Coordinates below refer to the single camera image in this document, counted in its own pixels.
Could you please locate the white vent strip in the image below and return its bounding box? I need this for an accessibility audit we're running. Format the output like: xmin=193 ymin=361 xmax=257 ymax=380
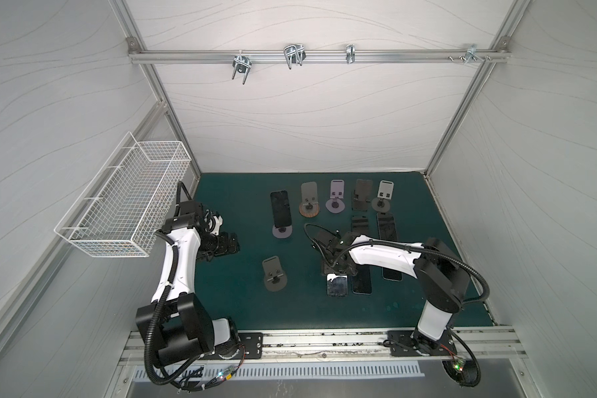
xmin=232 ymin=361 xmax=425 ymax=381

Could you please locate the black folding phone stand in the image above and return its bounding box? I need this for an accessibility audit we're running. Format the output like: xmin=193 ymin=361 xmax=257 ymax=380
xmin=352 ymin=179 xmax=373 ymax=212

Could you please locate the purple round phone stand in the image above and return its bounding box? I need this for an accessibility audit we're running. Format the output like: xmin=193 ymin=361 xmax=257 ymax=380
xmin=326 ymin=179 xmax=345 ymax=214

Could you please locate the grey round stand back left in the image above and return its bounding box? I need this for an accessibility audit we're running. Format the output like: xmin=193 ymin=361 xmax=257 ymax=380
xmin=272 ymin=226 xmax=293 ymax=239

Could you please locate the black mount plate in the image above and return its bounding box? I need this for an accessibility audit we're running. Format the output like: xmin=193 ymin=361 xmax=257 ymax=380
xmin=215 ymin=333 xmax=264 ymax=360
xmin=382 ymin=329 xmax=457 ymax=358

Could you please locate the aluminium cross rail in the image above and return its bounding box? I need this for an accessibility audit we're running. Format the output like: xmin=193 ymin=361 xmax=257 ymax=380
xmin=129 ymin=45 xmax=512 ymax=66

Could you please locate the right black mount plate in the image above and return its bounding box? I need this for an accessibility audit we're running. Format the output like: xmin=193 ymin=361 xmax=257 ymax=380
xmin=382 ymin=329 xmax=457 ymax=358

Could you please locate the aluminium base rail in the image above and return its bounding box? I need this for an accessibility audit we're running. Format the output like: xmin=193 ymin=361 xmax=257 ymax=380
xmin=118 ymin=326 xmax=527 ymax=364

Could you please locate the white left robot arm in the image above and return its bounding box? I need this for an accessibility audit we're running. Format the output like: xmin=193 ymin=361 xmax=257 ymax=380
xmin=135 ymin=215 xmax=240 ymax=373

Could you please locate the right metal bracket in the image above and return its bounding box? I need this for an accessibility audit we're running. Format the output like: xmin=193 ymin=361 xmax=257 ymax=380
xmin=448 ymin=44 xmax=493 ymax=65

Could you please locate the white wire basket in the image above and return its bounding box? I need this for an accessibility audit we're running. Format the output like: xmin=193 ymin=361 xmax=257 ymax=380
xmin=54 ymin=132 xmax=191 ymax=258

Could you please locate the black phone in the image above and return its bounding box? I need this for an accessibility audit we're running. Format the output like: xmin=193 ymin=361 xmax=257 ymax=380
xmin=326 ymin=273 xmax=348 ymax=298
xmin=270 ymin=190 xmax=292 ymax=229
xmin=382 ymin=268 xmax=403 ymax=281
xmin=351 ymin=216 xmax=370 ymax=235

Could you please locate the silver round phone stand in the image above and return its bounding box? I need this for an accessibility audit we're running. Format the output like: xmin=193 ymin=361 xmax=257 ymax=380
xmin=371 ymin=180 xmax=395 ymax=213

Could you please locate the small metal hook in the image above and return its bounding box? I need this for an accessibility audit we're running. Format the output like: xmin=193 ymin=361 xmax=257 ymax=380
xmin=346 ymin=44 xmax=356 ymax=65

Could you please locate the dark grey round stand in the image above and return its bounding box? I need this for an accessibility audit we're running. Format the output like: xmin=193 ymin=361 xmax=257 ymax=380
xmin=262 ymin=256 xmax=288 ymax=292

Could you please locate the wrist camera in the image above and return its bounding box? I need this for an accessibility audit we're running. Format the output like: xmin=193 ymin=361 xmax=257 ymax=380
xmin=203 ymin=209 xmax=223 ymax=235
xmin=315 ymin=230 xmax=341 ymax=250

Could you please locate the middle metal u-bolt clamp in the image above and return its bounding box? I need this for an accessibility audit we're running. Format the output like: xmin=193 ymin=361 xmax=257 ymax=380
xmin=283 ymin=43 xmax=306 ymax=70

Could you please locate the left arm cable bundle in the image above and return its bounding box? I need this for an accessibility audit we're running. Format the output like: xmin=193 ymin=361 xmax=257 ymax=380
xmin=168 ymin=347 xmax=247 ymax=393

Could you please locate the blue edged phone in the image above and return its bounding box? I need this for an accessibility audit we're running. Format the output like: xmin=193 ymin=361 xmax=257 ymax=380
xmin=352 ymin=265 xmax=372 ymax=295

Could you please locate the copper base phone stand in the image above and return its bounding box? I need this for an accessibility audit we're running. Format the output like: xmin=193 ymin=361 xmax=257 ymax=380
xmin=299 ymin=182 xmax=320 ymax=218

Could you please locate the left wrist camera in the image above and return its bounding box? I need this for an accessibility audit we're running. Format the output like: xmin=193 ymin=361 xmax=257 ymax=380
xmin=203 ymin=209 xmax=223 ymax=235

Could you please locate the white edged phone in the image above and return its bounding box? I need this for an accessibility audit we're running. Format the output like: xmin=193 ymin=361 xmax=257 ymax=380
xmin=376 ymin=212 xmax=399 ymax=241

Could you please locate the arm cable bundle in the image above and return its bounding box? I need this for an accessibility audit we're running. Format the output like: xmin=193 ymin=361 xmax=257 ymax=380
xmin=168 ymin=347 xmax=247 ymax=393
xmin=440 ymin=322 xmax=482 ymax=388

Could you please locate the left black mount plate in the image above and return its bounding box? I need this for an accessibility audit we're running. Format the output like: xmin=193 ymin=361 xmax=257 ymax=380
xmin=215 ymin=333 xmax=264 ymax=360

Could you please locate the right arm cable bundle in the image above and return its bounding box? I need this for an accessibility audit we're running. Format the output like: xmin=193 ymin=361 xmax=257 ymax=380
xmin=440 ymin=322 xmax=482 ymax=388

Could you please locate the left metal u-bolt clamp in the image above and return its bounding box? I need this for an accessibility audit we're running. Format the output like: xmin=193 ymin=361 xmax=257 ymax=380
xmin=232 ymin=55 xmax=252 ymax=85

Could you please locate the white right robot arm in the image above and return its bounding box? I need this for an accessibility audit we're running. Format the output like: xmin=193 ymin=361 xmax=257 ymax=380
xmin=323 ymin=232 xmax=489 ymax=348

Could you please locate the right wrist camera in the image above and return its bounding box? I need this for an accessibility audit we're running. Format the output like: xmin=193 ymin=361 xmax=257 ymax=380
xmin=315 ymin=230 xmax=341 ymax=250

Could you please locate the metal u-bolt clamp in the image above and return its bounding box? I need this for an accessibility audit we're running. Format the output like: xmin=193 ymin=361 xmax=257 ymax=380
xmin=283 ymin=43 xmax=306 ymax=70
xmin=232 ymin=55 xmax=252 ymax=85

